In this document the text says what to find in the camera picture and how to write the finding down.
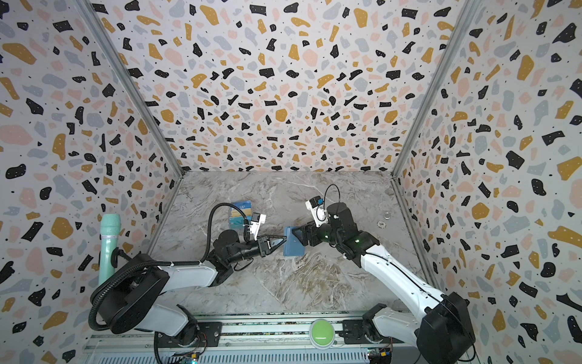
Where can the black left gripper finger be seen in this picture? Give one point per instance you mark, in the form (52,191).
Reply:
(274,248)
(276,240)

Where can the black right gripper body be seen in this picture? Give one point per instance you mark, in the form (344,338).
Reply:
(320,234)

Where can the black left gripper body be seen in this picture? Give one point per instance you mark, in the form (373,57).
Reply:
(250,250)

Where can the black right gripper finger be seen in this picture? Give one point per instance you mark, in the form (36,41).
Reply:
(303,229)
(302,237)

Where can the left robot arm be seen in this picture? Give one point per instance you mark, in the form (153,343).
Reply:
(129,299)

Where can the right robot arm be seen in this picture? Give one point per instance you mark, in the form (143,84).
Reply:
(437,324)

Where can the teal VIP card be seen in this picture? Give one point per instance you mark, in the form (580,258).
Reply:
(237,222)

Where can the gold numbered card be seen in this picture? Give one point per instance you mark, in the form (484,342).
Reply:
(236,212)

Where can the dark blue VIP card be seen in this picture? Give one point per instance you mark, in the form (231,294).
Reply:
(243,205)

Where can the green round button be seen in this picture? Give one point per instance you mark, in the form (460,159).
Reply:
(321,334)

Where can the mint green microphone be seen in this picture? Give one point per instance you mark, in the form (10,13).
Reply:
(110,228)

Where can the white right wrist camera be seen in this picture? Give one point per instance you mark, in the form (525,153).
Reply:
(316,206)

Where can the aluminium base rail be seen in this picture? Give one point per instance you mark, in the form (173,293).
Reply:
(252,338)

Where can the aluminium corner post left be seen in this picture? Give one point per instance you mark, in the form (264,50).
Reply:
(105,43)

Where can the aluminium corner post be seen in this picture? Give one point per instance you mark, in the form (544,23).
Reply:
(467,14)
(105,43)

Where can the aluminium corner post right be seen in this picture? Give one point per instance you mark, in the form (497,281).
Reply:
(467,14)

